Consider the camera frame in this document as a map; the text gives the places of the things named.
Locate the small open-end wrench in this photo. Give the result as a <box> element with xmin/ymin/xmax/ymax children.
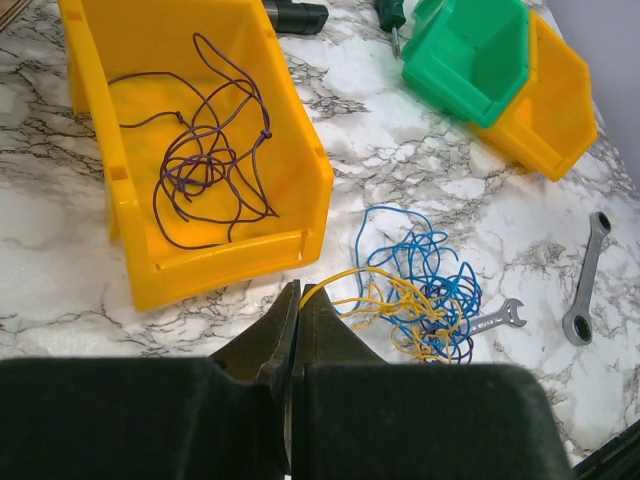
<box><xmin>469</xmin><ymin>298</ymin><xmax>527</xmax><ymax>336</ymax></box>

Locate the yellow bin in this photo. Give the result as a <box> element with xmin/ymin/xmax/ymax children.
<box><xmin>474</xmin><ymin>11</ymin><xmax>597</xmax><ymax>182</ymax></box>
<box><xmin>59</xmin><ymin>1</ymin><xmax>333</xmax><ymax>311</ymax></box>

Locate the green plastic bin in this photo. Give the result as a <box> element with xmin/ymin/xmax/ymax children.
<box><xmin>402</xmin><ymin>1</ymin><xmax>529</xmax><ymax>128</ymax></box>

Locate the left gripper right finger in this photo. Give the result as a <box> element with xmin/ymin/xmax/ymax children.
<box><xmin>292</xmin><ymin>289</ymin><xmax>387</xmax><ymax>479</ymax></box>

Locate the ratcheting ring wrench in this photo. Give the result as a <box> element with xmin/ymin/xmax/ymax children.
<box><xmin>562</xmin><ymin>211</ymin><xmax>611</xmax><ymax>346</ymax></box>

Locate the yellow wire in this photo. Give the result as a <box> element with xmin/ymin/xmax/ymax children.
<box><xmin>298</xmin><ymin>267</ymin><xmax>466</xmax><ymax>365</ymax></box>

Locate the yellow bin on left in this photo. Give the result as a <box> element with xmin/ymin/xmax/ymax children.
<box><xmin>59</xmin><ymin>1</ymin><xmax>333</xmax><ymax>311</ymax></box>

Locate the green handled screwdriver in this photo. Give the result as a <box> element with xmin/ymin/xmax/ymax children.
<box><xmin>375</xmin><ymin>0</ymin><xmax>406</xmax><ymax>58</ymax></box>

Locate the black T pipe fitting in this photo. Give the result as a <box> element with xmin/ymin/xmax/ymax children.
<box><xmin>263</xmin><ymin>0</ymin><xmax>329</xmax><ymax>35</ymax></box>

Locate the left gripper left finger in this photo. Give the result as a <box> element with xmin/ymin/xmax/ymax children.
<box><xmin>211</xmin><ymin>280</ymin><xmax>301</xmax><ymax>479</ymax></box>

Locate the yellow bin on right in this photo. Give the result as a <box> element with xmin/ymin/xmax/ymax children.
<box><xmin>474</xmin><ymin>11</ymin><xmax>597</xmax><ymax>182</ymax></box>

